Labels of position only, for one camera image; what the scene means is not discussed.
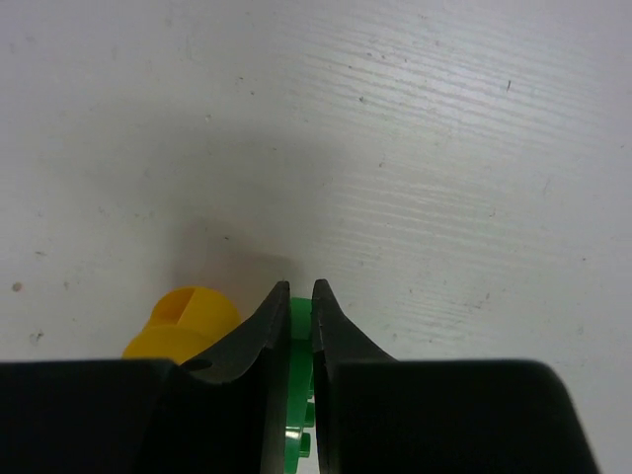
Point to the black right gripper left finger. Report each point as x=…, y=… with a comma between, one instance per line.
x=222, y=411

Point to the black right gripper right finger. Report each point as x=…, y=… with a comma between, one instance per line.
x=379, y=414

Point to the green lego plate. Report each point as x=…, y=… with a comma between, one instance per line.
x=300, y=407

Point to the yellow oval lego piece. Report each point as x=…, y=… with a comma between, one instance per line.
x=184, y=323

